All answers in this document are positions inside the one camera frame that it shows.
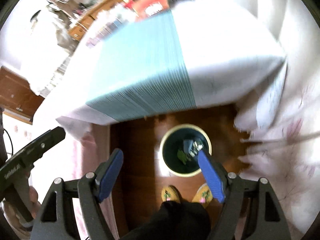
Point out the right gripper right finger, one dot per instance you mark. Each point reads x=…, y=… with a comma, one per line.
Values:
x=265, y=218

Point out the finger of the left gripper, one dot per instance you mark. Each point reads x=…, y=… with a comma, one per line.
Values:
x=36, y=149

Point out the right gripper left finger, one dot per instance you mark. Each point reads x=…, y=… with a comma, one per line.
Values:
x=56, y=217

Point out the orange foil snack bag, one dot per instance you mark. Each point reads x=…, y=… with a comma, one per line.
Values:
x=147, y=8

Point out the dark blue trash bin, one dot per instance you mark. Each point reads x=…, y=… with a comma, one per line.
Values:
x=180, y=147

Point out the person left hand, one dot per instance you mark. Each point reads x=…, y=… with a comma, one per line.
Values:
x=21, y=206

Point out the brown wooden door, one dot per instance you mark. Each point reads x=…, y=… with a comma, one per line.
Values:
x=17, y=98

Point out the right yellow slipper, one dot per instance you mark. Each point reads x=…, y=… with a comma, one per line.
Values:
x=203, y=196

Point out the yellow slipper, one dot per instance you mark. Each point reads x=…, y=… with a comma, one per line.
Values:
x=203, y=196
x=169, y=193

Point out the left yellow slipper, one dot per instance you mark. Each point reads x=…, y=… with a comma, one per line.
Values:
x=169, y=193

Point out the floral cream curtain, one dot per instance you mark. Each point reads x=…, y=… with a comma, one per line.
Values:
x=282, y=114

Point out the leaf-print blue tablecloth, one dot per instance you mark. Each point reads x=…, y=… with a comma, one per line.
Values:
x=198, y=54

